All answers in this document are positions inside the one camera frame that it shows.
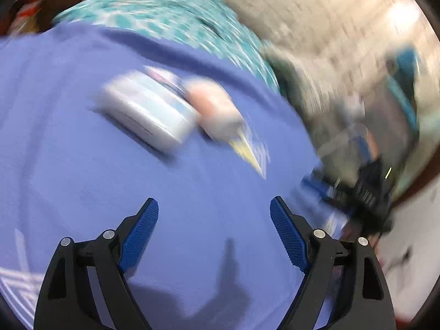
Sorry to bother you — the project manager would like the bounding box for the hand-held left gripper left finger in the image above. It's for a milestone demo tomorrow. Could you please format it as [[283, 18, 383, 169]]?
[[34, 197, 159, 330]]

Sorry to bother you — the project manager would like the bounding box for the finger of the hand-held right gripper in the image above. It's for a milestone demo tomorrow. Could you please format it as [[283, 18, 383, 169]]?
[[302, 175, 344, 204]]

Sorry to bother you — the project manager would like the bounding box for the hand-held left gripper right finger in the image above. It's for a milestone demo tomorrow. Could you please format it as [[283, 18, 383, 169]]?
[[270, 196, 397, 330]]

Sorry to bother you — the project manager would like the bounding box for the clear plastic bag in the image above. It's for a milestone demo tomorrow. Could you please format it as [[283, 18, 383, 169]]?
[[315, 120, 383, 193]]

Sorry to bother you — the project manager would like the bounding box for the white and blue box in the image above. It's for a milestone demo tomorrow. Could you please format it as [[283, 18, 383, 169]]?
[[101, 70, 198, 152]]

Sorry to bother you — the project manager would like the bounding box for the blue printed blanket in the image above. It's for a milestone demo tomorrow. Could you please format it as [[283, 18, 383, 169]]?
[[0, 24, 348, 330]]

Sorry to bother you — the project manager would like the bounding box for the yellow wrapper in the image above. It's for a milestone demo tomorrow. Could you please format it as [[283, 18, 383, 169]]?
[[229, 129, 269, 180]]

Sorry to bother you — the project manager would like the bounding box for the teal cloth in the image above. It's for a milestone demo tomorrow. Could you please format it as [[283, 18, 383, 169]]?
[[384, 45, 423, 136]]

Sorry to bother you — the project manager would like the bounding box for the pink and white packet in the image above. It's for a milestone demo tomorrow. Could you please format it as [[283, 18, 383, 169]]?
[[186, 78, 245, 142]]

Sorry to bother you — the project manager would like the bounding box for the teal patterned bedsheet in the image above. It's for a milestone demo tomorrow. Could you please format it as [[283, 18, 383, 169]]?
[[51, 0, 281, 92]]

